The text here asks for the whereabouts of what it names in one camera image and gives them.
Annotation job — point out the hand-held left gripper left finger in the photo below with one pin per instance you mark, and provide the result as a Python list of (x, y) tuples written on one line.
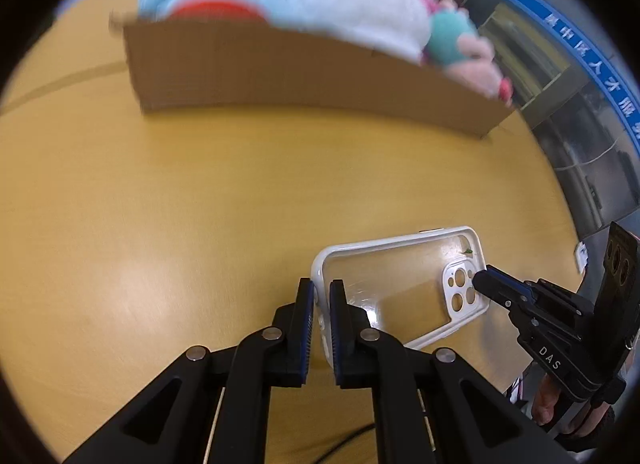
[(307, 329)]

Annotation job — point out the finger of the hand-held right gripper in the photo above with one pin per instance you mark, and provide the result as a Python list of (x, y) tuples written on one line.
[(492, 289), (510, 280)]

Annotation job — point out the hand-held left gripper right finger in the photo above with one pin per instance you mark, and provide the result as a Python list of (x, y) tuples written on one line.
[(336, 334)]

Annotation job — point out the clear white phone case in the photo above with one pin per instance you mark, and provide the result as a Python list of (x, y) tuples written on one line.
[(450, 289)]

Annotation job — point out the pig plush toy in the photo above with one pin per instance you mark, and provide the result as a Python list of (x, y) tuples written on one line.
[(470, 63)]

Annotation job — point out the cardboard box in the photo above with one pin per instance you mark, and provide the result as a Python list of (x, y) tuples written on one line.
[(300, 73)]

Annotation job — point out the pink plush toy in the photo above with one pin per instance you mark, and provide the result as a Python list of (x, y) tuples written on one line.
[(360, 8)]

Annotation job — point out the person's right hand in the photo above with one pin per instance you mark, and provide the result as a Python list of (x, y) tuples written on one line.
[(546, 399)]

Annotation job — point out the small white paper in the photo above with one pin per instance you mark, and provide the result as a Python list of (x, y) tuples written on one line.
[(582, 256)]

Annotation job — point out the glass door with blue banner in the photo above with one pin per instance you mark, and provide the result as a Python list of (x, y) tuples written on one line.
[(550, 68)]

